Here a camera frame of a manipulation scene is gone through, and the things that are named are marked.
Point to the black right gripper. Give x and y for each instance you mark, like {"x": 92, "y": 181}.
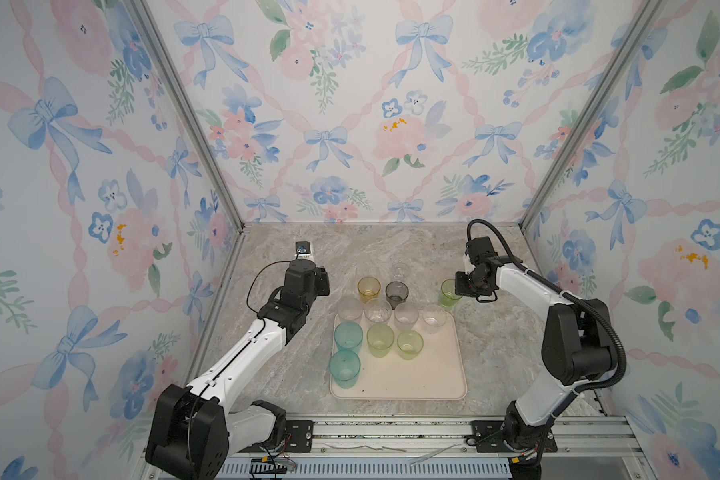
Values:
{"x": 460, "y": 289}

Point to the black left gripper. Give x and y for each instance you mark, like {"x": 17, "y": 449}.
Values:
{"x": 320, "y": 278}

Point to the clear cup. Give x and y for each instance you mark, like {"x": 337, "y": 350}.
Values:
{"x": 406, "y": 316}
{"x": 377, "y": 311}
{"x": 349, "y": 309}
{"x": 434, "y": 318}

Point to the teal cup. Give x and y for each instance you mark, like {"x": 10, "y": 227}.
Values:
{"x": 344, "y": 367}
{"x": 349, "y": 335}

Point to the yellow cup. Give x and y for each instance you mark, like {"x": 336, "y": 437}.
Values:
{"x": 368, "y": 288}

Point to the grey smoky cup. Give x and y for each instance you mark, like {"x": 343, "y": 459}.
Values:
{"x": 396, "y": 293}

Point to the small green cup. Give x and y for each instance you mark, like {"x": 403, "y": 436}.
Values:
{"x": 410, "y": 344}

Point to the tall light green cup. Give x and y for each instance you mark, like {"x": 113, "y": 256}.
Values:
{"x": 380, "y": 339}

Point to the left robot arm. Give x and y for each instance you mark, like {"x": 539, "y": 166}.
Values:
{"x": 193, "y": 428}

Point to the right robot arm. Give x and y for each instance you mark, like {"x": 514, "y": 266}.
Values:
{"x": 576, "y": 349}

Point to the beige rectangular tray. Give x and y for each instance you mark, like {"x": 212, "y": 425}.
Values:
{"x": 436, "y": 373}

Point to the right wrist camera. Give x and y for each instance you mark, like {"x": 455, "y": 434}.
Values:
{"x": 467, "y": 262}

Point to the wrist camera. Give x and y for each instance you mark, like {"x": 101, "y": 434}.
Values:
{"x": 304, "y": 252}
{"x": 467, "y": 262}

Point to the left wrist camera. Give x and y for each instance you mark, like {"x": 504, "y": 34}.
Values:
{"x": 304, "y": 252}

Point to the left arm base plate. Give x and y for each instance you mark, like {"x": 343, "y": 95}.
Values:
{"x": 289, "y": 436}

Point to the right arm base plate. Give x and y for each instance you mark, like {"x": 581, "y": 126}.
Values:
{"x": 494, "y": 436}

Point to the aluminium frame rail base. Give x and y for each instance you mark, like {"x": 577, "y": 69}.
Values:
{"x": 434, "y": 447}

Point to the right aluminium corner post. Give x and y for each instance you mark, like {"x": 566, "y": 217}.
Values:
{"x": 618, "y": 64}

